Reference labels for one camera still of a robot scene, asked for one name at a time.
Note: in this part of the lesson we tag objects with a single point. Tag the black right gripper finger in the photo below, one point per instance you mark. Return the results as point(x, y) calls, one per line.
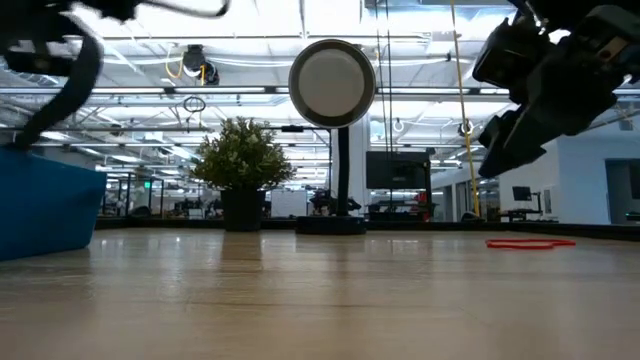
point(520, 150)
point(497, 130)

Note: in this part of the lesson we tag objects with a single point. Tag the blue rubber band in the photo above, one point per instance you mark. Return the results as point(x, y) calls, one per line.
point(87, 75)

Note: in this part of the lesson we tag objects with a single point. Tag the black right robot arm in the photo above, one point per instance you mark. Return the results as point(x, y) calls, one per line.
point(560, 10)

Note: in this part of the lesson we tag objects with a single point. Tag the red rubber band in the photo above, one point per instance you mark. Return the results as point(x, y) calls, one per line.
point(530, 244)

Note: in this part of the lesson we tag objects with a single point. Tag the blue plastic bin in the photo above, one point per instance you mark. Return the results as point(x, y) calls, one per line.
point(45, 205)

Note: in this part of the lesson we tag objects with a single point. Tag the small computer monitor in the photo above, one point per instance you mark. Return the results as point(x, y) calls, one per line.
point(521, 193)

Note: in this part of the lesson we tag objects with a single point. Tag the yellow hanging pole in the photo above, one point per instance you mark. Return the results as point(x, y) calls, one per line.
point(462, 100)

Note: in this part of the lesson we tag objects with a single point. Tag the black television screen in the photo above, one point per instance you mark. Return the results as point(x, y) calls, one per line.
point(397, 170)

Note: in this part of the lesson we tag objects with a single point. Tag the green artificial plant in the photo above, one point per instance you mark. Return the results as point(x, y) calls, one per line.
point(242, 152)

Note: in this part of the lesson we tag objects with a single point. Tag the black plant pot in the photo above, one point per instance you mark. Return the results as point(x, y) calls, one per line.
point(243, 210)

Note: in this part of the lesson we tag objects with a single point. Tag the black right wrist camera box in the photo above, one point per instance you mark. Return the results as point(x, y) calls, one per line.
point(510, 60)

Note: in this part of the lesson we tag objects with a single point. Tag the black table edge rail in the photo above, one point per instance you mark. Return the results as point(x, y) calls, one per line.
point(425, 225)

